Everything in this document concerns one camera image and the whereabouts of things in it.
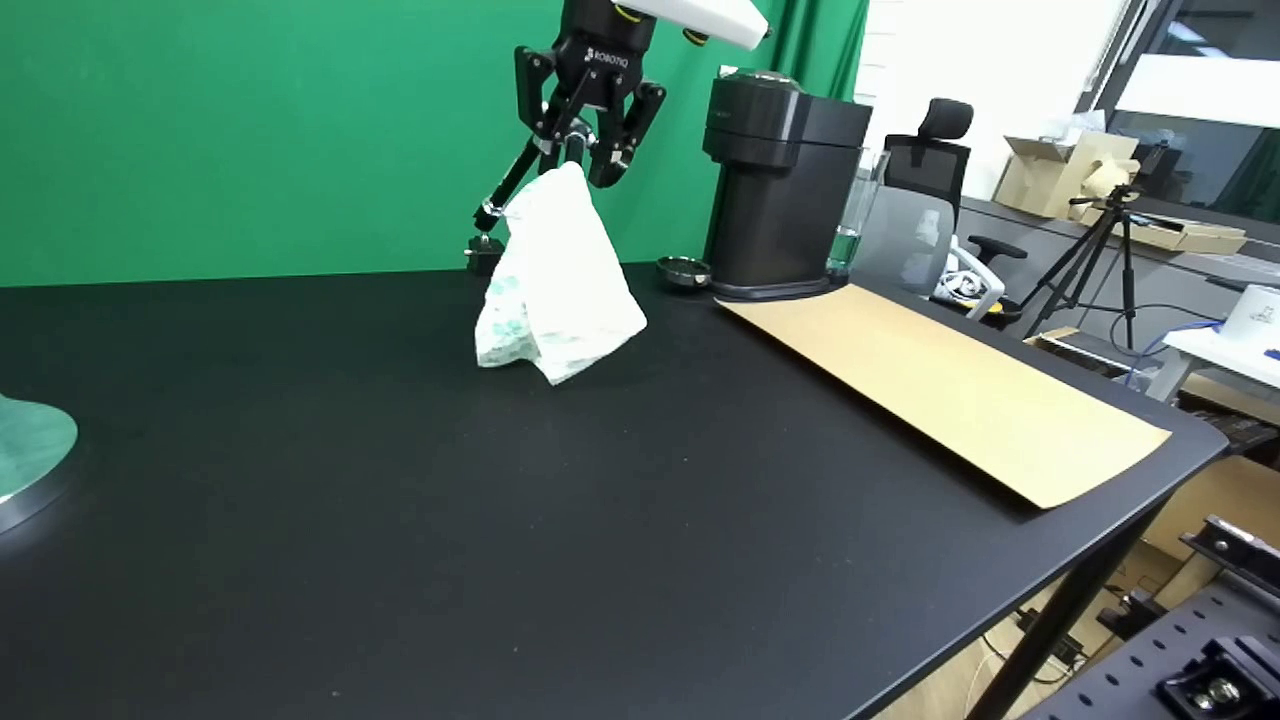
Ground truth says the brown cardboard sheet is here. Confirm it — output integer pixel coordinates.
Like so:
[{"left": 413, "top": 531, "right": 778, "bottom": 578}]
[{"left": 712, "top": 278, "right": 1174, "bottom": 515}]

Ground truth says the green round plate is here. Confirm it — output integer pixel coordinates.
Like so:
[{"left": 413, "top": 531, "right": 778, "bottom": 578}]
[{"left": 0, "top": 390, "right": 80, "bottom": 506}]

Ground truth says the white cloth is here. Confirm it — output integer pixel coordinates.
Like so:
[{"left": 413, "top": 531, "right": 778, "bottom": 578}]
[{"left": 473, "top": 159, "right": 652, "bottom": 389}]

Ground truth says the black table leg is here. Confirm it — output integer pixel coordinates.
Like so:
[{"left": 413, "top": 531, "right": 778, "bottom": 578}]
[{"left": 960, "top": 510, "right": 1169, "bottom": 720}]

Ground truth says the white small device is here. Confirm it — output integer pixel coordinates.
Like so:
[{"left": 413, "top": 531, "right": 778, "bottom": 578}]
[{"left": 930, "top": 236, "right": 1011, "bottom": 322}]

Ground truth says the black perforated breadboard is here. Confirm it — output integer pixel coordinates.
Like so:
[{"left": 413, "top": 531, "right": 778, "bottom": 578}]
[{"left": 1022, "top": 515, "right": 1280, "bottom": 720}]

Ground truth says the black coffee machine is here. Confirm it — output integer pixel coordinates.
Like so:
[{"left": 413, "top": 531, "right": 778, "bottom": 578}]
[{"left": 701, "top": 69, "right": 875, "bottom": 304}]

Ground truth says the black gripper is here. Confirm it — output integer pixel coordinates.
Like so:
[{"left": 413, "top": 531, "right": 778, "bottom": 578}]
[{"left": 511, "top": 0, "right": 671, "bottom": 193}]

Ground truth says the white paper box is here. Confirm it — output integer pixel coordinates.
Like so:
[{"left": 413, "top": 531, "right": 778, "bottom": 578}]
[{"left": 1161, "top": 278, "right": 1280, "bottom": 390}]

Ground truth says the open cardboard box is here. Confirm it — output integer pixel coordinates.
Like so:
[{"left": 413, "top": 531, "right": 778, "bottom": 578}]
[{"left": 991, "top": 126, "right": 1145, "bottom": 225}]

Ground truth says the black camera tripod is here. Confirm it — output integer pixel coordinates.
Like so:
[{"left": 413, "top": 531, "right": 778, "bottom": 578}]
[{"left": 1017, "top": 180, "right": 1145, "bottom": 356}]

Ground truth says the black office chair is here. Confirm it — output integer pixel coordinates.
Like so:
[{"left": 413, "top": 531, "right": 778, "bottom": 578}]
[{"left": 878, "top": 90, "right": 1030, "bottom": 265}]

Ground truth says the clear water tank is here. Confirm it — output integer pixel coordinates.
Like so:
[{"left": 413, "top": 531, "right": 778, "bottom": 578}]
[{"left": 842, "top": 168, "right": 960, "bottom": 297}]

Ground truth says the green backdrop curtain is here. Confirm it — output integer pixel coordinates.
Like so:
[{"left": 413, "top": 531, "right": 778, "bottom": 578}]
[{"left": 0, "top": 0, "right": 873, "bottom": 291}]

